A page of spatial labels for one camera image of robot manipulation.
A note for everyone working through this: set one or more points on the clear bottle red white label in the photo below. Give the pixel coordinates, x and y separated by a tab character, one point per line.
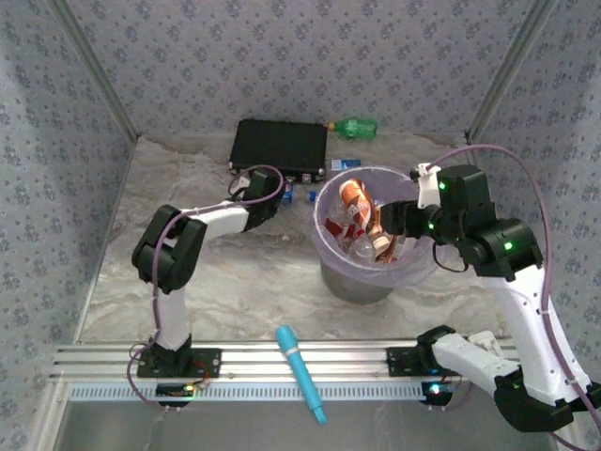
338	229

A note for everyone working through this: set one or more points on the grey bin with purple liner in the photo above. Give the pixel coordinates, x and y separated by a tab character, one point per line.
413	268

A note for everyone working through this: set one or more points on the orange-label bottle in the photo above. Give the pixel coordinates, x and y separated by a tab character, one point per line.
357	199

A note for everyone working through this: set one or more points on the large clear bottle white cap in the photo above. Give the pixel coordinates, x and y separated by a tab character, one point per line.
361	248

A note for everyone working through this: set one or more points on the green plastic bottle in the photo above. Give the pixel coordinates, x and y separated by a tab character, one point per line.
357	128

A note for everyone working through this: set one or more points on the round metal bin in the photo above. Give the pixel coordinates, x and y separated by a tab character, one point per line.
357	290

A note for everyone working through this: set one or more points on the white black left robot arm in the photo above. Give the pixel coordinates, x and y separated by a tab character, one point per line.
171	315

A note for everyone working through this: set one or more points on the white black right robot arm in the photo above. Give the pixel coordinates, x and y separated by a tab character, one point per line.
521	319

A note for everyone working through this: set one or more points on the black hard case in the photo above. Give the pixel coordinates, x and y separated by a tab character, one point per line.
279	145

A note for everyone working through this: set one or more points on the teal marker pen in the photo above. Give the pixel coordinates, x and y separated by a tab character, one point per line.
300	371

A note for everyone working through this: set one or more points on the small circuit board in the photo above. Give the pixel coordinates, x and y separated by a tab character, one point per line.
174	391
436	391

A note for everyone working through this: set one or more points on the white plastic bracket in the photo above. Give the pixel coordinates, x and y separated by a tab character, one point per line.
483	340

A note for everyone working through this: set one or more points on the aluminium frame post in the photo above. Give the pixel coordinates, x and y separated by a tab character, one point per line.
95	66
509	66

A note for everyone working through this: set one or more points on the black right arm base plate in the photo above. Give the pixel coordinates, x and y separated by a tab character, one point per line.
404	362

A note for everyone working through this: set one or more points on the aluminium extrusion rail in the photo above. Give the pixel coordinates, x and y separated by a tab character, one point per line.
328	359

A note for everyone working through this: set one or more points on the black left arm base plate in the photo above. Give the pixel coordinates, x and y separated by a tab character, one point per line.
206	364

